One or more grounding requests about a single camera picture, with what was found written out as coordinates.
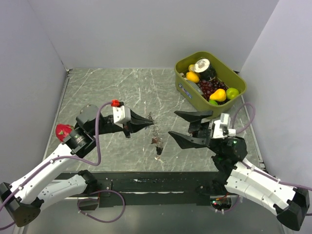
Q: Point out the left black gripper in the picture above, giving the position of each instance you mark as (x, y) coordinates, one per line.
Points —
(142, 122)

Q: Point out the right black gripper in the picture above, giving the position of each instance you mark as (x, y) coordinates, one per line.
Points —
(199, 129)

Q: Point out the large metal keyring with keys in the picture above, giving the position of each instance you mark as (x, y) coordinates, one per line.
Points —
(156, 139)

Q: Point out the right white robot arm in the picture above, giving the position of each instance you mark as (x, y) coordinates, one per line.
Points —
(236, 175)

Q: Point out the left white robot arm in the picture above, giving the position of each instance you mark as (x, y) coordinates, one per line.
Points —
(26, 197)

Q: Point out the loose black-headed key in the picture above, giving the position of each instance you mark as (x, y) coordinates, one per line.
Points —
(159, 157)

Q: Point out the dark red grapes bunch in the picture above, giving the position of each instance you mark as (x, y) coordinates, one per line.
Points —
(209, 87)

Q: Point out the yellow pear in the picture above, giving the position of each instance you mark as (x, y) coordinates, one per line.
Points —
(219, 95)

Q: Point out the orange fruit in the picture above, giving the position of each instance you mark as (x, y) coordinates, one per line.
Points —
(192, 76)

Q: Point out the green lime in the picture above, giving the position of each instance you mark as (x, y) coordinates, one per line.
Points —
(232, 93)

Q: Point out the black can with white lid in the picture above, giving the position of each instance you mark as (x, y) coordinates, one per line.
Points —
(204, 69)

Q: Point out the olive green plastic bin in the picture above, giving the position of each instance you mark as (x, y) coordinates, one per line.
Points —
(192, 92)

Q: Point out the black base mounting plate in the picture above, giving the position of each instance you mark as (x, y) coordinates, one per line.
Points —
(158, 188)

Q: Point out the red dragon fruit toy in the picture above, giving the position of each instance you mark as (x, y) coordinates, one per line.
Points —
(62, 131)

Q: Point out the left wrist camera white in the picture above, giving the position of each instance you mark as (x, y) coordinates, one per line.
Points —
(121, 113)

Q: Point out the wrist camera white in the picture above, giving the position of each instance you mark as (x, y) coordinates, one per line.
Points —
(121, 113)
(222, 127)

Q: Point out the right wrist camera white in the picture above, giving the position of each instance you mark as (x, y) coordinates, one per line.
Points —
(222, 127)

